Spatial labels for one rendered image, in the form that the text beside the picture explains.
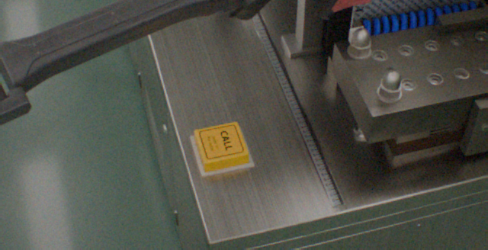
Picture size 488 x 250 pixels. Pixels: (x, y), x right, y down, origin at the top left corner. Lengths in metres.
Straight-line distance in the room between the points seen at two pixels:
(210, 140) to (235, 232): 0.16
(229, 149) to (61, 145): 1.32
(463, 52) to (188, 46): 0.48
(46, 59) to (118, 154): 1.47
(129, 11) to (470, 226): 0.70
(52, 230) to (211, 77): 1.06
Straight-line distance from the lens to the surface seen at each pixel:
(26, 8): 3.00
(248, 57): 1.39
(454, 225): 1.36
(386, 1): 1.27
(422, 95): 1.18
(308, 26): 1.36
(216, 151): 1.22
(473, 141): 1.25
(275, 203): 1.19
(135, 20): 1.01
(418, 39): 1.27
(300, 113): 1.30
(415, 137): 1.23
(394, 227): 1.29
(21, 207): 2.37
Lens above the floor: 1.86
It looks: 48 degrees down
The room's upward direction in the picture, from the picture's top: straight up
